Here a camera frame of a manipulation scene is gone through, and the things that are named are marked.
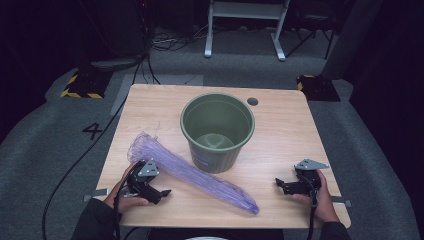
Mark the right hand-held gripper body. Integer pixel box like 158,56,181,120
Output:
288,159,330,195

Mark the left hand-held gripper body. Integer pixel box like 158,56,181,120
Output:
126,159,160,201

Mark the purple plastic bag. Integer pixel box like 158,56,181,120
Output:
127,130,261,216

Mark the green plastic bucket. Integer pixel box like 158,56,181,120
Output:
179,92,256,175

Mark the person's left hand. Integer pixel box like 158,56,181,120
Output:
103,162,150,214

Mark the person's right hand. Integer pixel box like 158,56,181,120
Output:
292,169,341,224

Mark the black yellow-striped stand base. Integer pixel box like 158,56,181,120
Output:
60,69,113,100
296,74,342,103

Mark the grey pillar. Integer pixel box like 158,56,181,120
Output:
320,0,384,81

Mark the black chair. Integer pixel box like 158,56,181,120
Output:
284,0,338,61

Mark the right hand-held gripper cable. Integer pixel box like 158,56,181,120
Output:
306,179,319,240

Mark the hand-held gripper cable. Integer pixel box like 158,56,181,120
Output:
306,179,319,240
113,161,141,240

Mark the grey metal table bracket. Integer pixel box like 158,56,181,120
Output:
83,188,110,203
330,195,352,208

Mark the left hand-held gripper cable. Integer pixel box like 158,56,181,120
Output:
113,161,141,240

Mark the long black floor cable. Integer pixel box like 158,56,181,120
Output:
41,56,148,240

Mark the bundle of floor cables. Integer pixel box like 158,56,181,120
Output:
149,24,208,53

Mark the white metal desk frame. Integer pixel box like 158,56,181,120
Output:
204,0,291,63

